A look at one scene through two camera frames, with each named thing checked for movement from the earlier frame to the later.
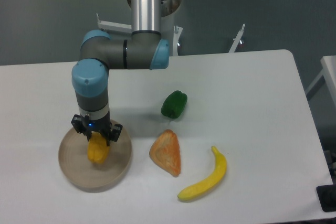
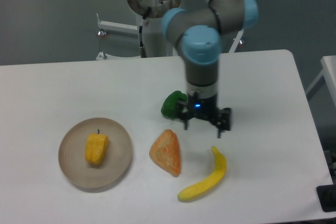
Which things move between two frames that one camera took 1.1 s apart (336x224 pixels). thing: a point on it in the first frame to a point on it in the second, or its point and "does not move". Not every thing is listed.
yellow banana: (210, 181) does not move
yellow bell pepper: (97, 149) does not move
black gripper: (97, 125) to (205, 108)
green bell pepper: (174, 104) does not move
